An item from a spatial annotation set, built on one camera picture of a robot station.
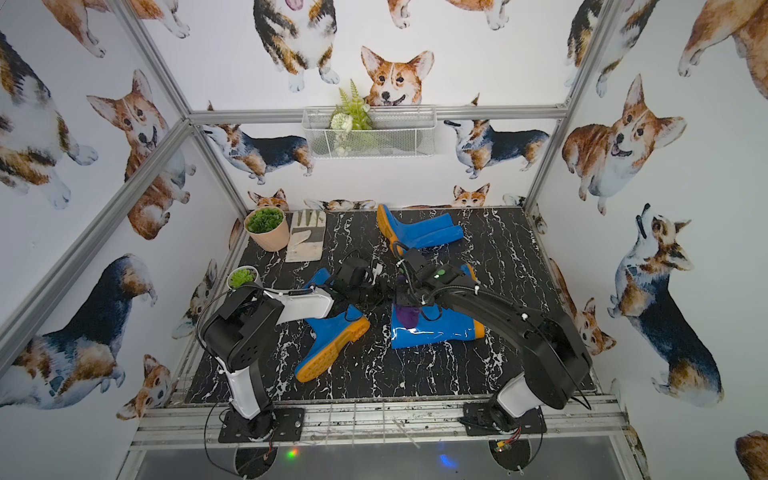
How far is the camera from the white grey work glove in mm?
1095

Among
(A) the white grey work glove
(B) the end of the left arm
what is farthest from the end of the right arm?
(A) the white grey work glove

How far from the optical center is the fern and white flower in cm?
82

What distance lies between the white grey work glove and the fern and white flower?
37 cm
